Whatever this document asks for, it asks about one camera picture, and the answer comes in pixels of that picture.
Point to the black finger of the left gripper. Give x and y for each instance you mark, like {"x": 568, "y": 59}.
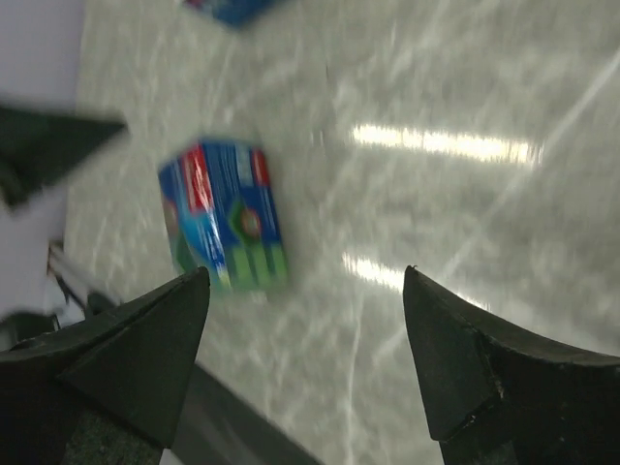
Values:
{"x": 41, "y": 146}

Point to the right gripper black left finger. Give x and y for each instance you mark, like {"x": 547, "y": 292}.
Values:
{"x": 139, "y": 373}

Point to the left aluminium rail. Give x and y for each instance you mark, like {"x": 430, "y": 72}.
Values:
{"x": 79, "y": 286}

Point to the blue green sponge pack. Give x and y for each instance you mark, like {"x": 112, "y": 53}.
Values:
{"x": 232, "y": 13}
{"x": 220, "y": 214}

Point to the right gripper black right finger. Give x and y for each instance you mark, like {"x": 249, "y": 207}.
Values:
{"x": 454, "y": 380}

